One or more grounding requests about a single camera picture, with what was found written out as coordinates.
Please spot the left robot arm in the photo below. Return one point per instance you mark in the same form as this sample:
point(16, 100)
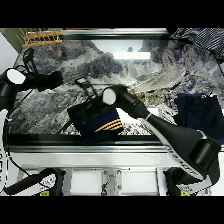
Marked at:
point(13, 83)

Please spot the plain navy garment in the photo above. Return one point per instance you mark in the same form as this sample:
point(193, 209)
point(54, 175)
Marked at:
point(196, 115)

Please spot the navy garment with yellow stripes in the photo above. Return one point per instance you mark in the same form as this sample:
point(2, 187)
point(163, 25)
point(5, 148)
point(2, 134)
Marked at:
point(95, 125)

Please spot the silver frame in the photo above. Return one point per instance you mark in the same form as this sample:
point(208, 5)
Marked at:
point(100, 156)

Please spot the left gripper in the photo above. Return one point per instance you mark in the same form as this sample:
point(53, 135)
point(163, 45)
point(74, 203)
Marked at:
point(50, 80)

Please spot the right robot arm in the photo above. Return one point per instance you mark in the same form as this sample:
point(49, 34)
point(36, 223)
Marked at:
point(176, 140)

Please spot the dark striped shirt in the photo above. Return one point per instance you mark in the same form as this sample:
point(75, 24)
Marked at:
point(200, 38)

